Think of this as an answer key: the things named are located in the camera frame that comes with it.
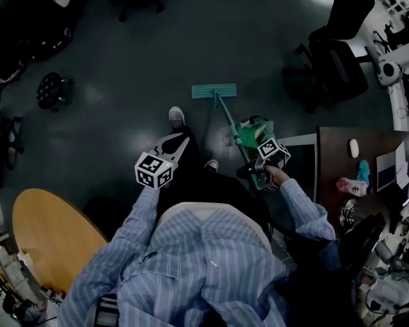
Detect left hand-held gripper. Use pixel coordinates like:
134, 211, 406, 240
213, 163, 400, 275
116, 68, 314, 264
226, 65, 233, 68
134, 132, 192, 191

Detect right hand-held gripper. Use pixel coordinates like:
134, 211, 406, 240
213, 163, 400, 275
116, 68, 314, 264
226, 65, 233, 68
236, 137, 292, 194

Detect teal mop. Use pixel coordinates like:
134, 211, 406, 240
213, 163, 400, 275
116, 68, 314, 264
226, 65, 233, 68
191, 83, 260, 187

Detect person's left forearm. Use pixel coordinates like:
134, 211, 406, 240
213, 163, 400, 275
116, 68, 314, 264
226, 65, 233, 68
111, 182, 165, 250

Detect person's right forearm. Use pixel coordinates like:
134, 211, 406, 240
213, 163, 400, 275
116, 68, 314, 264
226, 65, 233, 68
264, 164, 337, 242

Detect person's left leg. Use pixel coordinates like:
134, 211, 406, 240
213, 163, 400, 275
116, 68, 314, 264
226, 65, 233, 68
170, 123, 205, 183

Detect person's leg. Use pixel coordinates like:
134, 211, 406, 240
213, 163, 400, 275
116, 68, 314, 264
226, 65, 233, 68
156, 168, 271, 226
170, 123, 205, 183

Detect person's right leg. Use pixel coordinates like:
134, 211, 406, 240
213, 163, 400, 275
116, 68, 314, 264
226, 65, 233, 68
156, 168, 271, 226

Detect person's left white shoe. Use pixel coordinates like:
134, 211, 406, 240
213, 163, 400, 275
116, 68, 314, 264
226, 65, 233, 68
168, 106, 186, 129

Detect green bag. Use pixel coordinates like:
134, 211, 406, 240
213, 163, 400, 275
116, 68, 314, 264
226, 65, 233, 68
234, 115, 275, 149

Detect dark cabinet with grey edge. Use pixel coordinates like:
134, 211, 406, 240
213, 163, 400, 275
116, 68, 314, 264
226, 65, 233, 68
277, 133, 318, 204

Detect dark brown desk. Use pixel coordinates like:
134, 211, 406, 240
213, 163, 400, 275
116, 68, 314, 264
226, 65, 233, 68
317, 126, 409, 230

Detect person's striped shirt torso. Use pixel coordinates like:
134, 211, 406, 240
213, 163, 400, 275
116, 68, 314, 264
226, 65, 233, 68
57, 201, 340, 327

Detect teal cloth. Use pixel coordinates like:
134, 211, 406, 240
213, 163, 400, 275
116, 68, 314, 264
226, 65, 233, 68
356, 159, 372, 183

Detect black round wheeled stool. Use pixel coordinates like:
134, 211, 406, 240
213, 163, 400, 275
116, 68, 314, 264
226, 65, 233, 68
36, 72, 75, 114

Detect grey laptop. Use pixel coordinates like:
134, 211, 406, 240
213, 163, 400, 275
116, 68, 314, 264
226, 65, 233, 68
376, 150, 398, 193

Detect round wooden table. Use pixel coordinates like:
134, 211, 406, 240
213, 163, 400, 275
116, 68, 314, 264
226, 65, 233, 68
12, 188, 109, 296

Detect white paper sheet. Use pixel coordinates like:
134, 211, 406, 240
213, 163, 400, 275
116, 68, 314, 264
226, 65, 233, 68
394, 141, 409, 189

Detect white round device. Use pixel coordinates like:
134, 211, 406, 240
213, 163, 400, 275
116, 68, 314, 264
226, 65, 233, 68
376, 59, 402, 87

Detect black wheeled machine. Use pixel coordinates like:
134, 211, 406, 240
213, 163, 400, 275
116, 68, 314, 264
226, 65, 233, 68
0, 0, 74, 81

